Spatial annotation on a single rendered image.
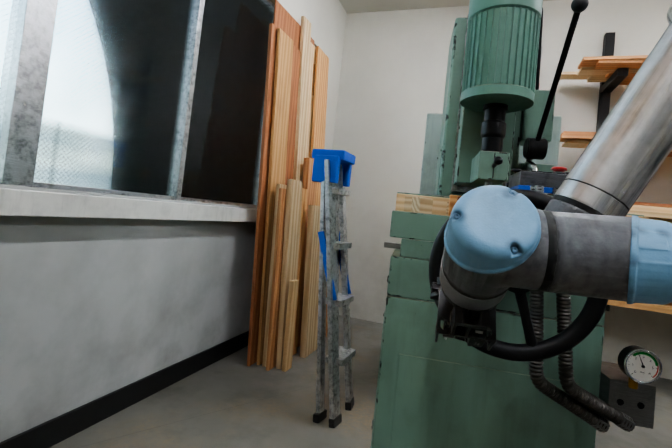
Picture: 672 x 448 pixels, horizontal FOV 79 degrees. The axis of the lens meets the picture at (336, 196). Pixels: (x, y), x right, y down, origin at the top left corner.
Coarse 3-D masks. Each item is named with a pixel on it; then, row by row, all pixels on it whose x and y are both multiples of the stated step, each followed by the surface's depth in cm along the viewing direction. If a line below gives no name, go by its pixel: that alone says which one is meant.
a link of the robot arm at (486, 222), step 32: (480, 192) 36; (512, 192) 36; (448, 224) 37; (480, 224) 34; (512, 224) 34; (544, 224) 36; (448, 256) 39; (480, 256) 34; (512, 256) 33; (544, 256) 35; (480, 288) 39
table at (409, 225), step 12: (396, 216) 91; (408, 216) 91; (420, 216) 90; (432, 216) 90; (444, 216) 89; (396, 228) 91; (408, 228) 90; (420, 228) 90; (432, 228) 89; (432, 240) 89
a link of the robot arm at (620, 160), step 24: (648, 72) 47; (624, 96) 48; (648, 96) 45; (624, 120) 46; (648, 120) 45; (600, 144) 47; (624, 144) 45; (648, 144) 45; (576, 168) 48; (600, 168) 46; (624, 168) 45; (648, 168) 45; (576, 192) 47; (600, 192) 45; (624, 192) 45
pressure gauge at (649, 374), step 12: (624, 348) 78; (636, 348) 76; (624, 360) 76; (636, 360) 75; (648, 360) 75; (624, 372) 77; (636, 372) 75; (648, 372) 75; (660, 372) 74; (636, 384) 77
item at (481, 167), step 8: (480, 152) 100; (488, 152) 99; (496, 152) 99; (504, 152) 99; (472, 160) 111; (480, 160) 100; (488, 160) 99; (504, 160) 99; (472, 168) 110; (480, 168) 99; (488, 168) 99; (496, 168) 99; (504, 168) 98; (472, 176) 108; (480, 176) 99; (488, 176) 99; (496, 176) 99; (504, 176) 98; (480, 184) 112; (488, 184) 103; (496, 184) 108
